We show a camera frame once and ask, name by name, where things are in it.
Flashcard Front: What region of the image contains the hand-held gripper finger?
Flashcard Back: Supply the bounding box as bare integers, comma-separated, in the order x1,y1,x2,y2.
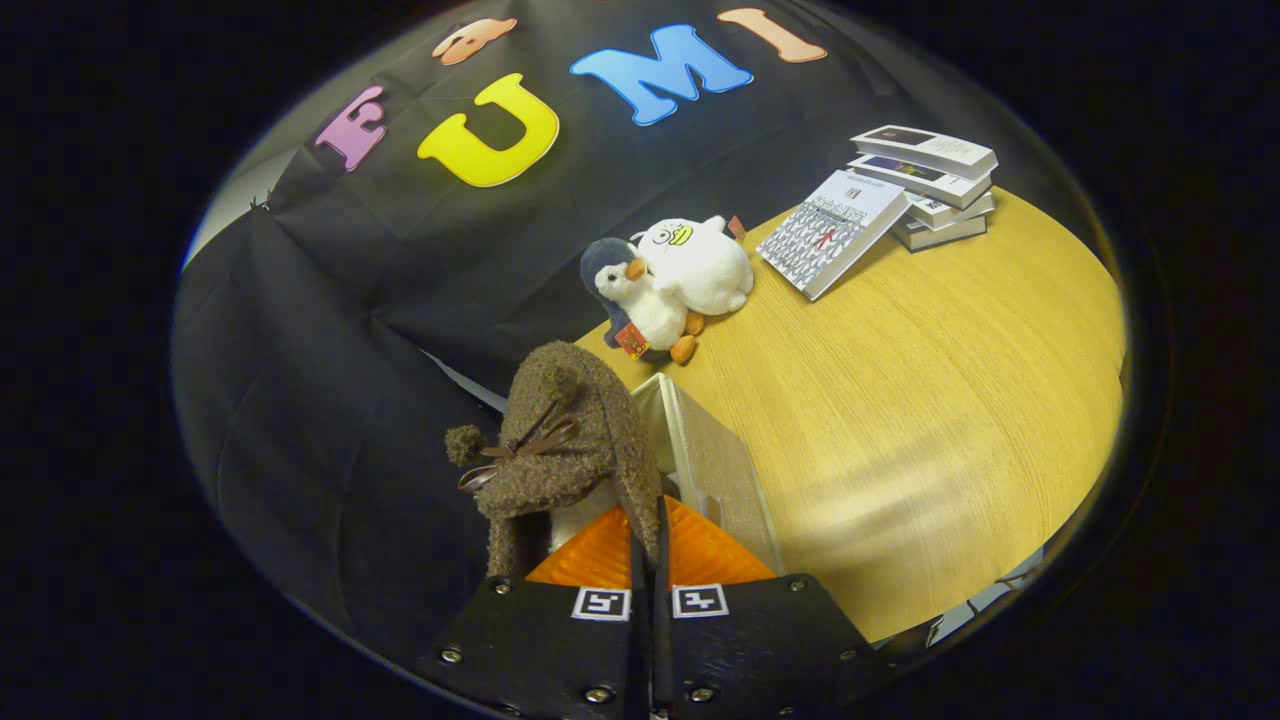
652,495,879,720
415,505,653,720

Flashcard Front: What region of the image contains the beige fabric storage box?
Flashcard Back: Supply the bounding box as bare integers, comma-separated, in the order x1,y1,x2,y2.
629,372,785,577

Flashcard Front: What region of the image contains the brown fuzzy shoe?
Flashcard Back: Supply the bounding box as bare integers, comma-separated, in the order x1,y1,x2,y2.
444,340,664,582

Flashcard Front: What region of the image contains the grey white plush penguin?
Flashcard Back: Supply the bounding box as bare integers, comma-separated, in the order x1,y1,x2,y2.
579,236,707,366

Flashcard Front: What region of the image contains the white plush duck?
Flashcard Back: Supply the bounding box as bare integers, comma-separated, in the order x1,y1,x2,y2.
631,214,756,318

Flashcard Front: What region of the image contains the patterned cover book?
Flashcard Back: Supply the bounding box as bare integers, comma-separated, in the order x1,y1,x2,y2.
755,168,910,303

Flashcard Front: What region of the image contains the grey book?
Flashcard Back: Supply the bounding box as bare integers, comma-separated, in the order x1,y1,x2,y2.
892,214,989,254

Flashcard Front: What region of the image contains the thin white book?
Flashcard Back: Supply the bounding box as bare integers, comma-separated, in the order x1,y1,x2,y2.
904,191,997,230

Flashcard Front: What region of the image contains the white book blue cover picture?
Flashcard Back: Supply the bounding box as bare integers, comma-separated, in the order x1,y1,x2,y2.
846,154,994,211

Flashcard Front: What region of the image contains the white book dark cover picture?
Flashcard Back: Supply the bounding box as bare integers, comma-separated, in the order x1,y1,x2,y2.
849,124,1000,182

